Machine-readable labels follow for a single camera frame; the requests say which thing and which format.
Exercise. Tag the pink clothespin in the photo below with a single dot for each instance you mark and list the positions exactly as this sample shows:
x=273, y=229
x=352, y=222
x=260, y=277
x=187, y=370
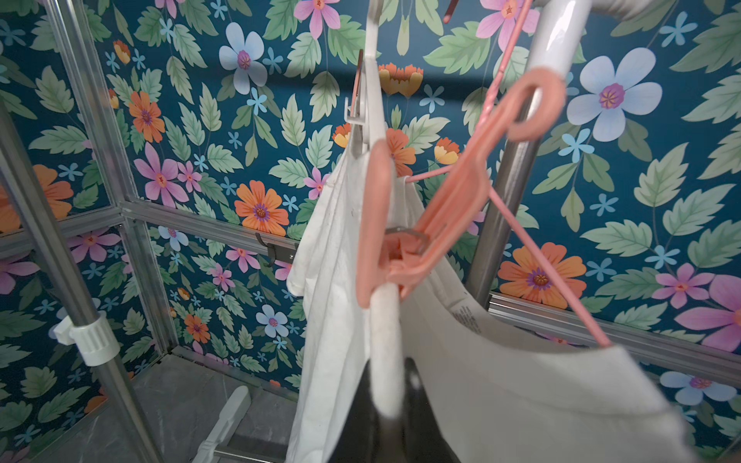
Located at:
x=532, y=105
x=354, y=87

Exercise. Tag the black wall hook rail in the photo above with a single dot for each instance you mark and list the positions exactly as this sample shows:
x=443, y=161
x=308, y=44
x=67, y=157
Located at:
x=278, y=251

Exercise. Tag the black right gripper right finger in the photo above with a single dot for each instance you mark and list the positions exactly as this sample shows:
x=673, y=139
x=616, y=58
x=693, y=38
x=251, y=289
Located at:
x=423, y=441

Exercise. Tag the white printed t-shirt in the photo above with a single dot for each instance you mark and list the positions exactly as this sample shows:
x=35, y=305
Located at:
x=501, y=394

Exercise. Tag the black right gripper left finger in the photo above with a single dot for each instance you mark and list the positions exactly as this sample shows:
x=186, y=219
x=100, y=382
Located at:
x=359, y=439

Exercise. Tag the plain white t-shirt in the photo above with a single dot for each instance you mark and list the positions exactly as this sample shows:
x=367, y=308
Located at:
x=337, y=337

